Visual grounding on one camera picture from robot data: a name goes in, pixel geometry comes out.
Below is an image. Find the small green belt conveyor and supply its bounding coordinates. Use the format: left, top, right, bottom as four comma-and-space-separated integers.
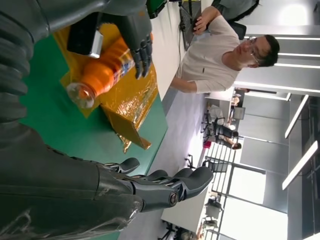
146, 0, 168, 19

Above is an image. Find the green table mat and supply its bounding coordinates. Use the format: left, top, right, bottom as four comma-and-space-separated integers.
18, 33, 168, 240

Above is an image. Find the black laptop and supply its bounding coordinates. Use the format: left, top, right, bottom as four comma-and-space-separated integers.
178, 0, 203, 51

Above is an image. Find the person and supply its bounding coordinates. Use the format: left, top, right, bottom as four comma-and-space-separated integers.
170, 5, 281, 95
207, 123, 243, 151

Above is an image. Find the black office chair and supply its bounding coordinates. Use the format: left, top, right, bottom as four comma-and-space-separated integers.
226, 20, 248, 41

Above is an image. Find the long ceiling light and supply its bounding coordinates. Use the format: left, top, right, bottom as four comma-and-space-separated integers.
282, 140, 319, 192
285, 94, 310, 140

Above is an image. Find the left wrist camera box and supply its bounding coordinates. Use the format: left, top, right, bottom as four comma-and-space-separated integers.
66, 12, 104, 60

